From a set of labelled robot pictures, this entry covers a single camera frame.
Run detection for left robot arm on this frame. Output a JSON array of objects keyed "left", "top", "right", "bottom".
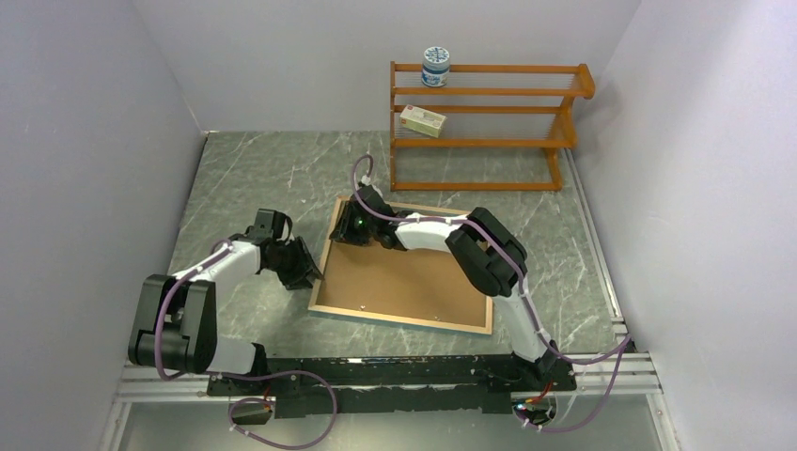
[{"left": 128, "top": 209, "right": 322, "bottom": 395}]

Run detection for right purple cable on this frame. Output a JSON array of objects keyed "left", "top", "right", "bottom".
[{"left": 352, "top": 154, "right": 633, "bottom": 435}]

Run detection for purple cable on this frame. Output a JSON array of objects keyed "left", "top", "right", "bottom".
[
  {"left": 152, "top": 239, "right": 340, "bottom": 451},
  {"left": 352, "top": 154, "right": 633, "bottom": 435}
]

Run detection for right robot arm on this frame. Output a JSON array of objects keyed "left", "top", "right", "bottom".
[{"left": 329, "top": 185, "right": 558, "bottom": 390}]

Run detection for orange wooden shelf rack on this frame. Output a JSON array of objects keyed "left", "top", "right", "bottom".
[{"left": 388, "top": 62, "right": 596, "bottom": 192}]

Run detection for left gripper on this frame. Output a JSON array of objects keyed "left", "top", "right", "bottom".
[{"left": 267, "top": 236, "right": 323, "bottom": 290}]

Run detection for blue white ceramic jar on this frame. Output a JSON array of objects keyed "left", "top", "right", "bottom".
[{"left": 421, "top": 46, "right": 450, "bottom": 87}]

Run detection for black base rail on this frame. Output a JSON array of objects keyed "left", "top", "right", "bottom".
[{"left": 207, "top": 354, "right": 577, "bottom": 418}]

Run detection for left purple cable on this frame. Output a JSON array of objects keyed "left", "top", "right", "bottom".
[{"left": 152, "top": 239, "right": 340, "bottom": 451}]

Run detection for small white green box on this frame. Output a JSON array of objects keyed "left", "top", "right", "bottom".
[{"left": 399, "top": 105, "right": 447, "bottom": 138}]

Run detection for blue wooden picture frame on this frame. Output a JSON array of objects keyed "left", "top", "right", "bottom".
[{"left": 307, "top": 195, "right": 495, "bottom": 336}]

